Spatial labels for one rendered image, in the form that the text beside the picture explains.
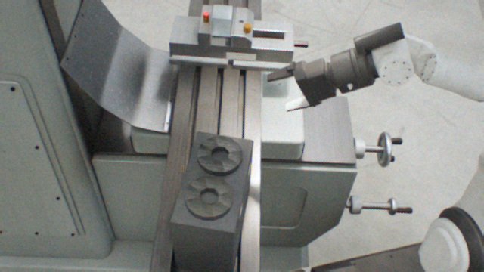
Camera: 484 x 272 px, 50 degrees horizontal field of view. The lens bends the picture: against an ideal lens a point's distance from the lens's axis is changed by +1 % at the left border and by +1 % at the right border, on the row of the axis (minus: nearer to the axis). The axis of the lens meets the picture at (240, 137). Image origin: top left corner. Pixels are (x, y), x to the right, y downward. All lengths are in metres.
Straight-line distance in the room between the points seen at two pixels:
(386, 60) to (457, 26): 2.35
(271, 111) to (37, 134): 0.64
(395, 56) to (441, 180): 1.52
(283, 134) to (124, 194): 0.56
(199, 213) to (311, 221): 0.89
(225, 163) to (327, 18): 2.28
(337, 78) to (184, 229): 0.44
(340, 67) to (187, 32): 0.54
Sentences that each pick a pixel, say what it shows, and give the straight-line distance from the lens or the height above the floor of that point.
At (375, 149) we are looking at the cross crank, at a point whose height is 0.62.
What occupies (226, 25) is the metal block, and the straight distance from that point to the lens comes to 1.42.
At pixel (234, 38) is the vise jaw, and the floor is 1.01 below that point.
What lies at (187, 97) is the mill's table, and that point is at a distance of 1.39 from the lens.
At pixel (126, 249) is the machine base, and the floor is 0.20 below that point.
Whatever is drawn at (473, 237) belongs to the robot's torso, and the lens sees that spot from 1.06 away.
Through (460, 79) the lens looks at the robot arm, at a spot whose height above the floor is 1.20.
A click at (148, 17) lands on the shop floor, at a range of 3.15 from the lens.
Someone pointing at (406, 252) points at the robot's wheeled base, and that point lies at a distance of 1.57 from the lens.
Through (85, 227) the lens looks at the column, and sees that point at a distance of 1.79.
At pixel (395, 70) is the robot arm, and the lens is 1.07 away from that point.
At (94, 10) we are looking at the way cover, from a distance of 1.50.
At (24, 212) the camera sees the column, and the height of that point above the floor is 0.49.
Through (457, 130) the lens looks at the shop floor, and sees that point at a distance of 2.77.
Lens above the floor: 1.91
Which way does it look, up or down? 51 degrees down
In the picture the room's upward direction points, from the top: 3 degrees clockwise
